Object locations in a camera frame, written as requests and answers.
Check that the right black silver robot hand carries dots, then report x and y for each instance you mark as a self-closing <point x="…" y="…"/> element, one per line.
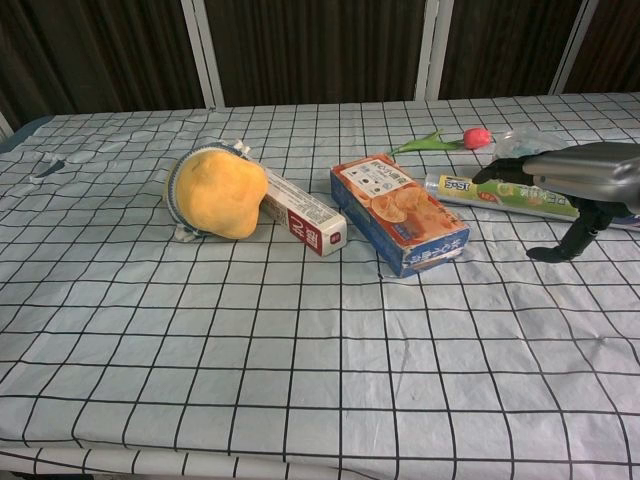
<point x="575" y="172"/>

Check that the blue orange biscuit box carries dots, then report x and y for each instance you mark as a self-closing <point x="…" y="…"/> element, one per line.
<point x="395" y="210"/>

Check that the white red toothpaste box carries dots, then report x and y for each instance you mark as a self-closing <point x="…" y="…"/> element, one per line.
<point x="305" y="212"/>

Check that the green cling film roll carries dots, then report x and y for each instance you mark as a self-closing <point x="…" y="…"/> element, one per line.
<point x="520" y="196"/>

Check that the clear crumpled plastic bag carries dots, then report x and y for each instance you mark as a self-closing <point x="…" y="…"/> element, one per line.
<point x="522" y="142"/>

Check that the pink artificial tulip flower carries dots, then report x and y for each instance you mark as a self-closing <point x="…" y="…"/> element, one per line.
<point x="450" y="141"/>

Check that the white black grid tablecloth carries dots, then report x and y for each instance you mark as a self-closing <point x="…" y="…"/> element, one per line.
<point x="300" y="325"/>

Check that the yellow plush toy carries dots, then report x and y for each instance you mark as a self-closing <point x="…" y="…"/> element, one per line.
<point x="220" y="195"/>

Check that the white window frame post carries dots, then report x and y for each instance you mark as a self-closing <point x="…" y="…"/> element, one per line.
<point x="575" y="47"/>
<point x="432" y="50"/>
<point x="202" y="52"/>

